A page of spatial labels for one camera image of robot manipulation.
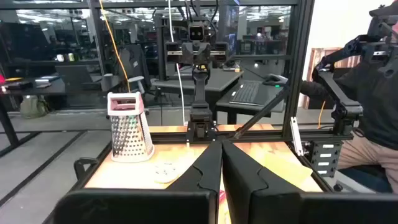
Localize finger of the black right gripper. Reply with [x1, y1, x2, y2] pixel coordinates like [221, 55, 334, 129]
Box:
[182, 42, 198, 62]
[197, 42, 212, 62]

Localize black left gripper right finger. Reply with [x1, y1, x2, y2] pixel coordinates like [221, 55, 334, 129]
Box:
[221, 139, 398, 224]

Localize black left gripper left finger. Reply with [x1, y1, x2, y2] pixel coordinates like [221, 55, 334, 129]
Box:
[46, 139, 223, 224]

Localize toy donut blue frosting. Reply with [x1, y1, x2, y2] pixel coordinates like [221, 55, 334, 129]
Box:
[153, 161, 178, 184]

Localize grey office chair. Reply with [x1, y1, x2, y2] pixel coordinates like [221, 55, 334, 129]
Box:
[119, 43, 150, 116]

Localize black office desk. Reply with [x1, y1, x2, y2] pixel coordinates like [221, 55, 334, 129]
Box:
[0, 74, 124, 149]

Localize dark grey desk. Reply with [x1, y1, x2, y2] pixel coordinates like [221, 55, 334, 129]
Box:
[150, 66, 244, 108]

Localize black keyboard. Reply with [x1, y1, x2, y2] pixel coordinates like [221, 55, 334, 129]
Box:
[229, 81, 266, 107]

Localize black hub white labels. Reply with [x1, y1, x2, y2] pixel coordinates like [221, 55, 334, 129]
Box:
[306, 140, 343, 179]

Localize black computer mouse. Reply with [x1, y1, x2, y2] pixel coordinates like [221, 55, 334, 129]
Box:
[262, 73, 289, 88]

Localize dark desk with keyboard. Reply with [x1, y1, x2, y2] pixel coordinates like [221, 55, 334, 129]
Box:
[215, 81, 286, 125]

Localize blue chair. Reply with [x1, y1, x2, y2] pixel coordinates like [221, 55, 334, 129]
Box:
[338, 164, 393, 194]

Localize person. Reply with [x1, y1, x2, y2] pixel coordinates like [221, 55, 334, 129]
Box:
[300, 0, 398, 194]

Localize olive backpack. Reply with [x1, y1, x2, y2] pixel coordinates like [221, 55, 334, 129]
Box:
[19, 95, 50, 119]

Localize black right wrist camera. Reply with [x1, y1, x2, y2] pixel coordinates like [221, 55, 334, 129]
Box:
[188, 25, 205, 42]

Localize white cable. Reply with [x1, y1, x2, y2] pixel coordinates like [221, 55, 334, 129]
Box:
[167, 0, 187, 126]

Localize yellow hanging cable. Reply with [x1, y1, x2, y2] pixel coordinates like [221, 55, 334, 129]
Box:
[98, 0, 131, 93]

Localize metal box grater pink handle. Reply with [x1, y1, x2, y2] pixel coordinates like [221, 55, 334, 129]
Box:
[107, 91, 155, 164]

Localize black aluminium table frame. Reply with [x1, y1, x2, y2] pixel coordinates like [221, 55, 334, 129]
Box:
[43, 0, 355, 224]

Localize black glass partition frame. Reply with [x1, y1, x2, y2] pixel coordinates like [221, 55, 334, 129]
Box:
[0, 0, 302, 77]

